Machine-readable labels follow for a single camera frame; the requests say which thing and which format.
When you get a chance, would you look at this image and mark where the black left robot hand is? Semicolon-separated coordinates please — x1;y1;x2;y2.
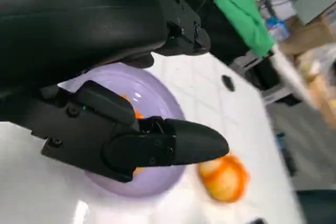
0;0;230;183

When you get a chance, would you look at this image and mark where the orange and white bread roll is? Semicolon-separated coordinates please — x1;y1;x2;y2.
118;93;148;180
197;154;250;204

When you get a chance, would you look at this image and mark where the lilac plate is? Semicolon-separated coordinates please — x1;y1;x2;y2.
57;62;188;198

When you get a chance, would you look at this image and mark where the green cloth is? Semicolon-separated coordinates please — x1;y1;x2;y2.
195;0;275;57

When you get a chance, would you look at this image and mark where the brown cardboard box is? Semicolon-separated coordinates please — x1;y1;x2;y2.
278;15;336;57

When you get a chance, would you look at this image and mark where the black table cable hole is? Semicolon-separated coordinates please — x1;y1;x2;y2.
221;74;236;92

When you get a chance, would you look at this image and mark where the black table frame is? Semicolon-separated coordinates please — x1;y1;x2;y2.
230;50;302;106

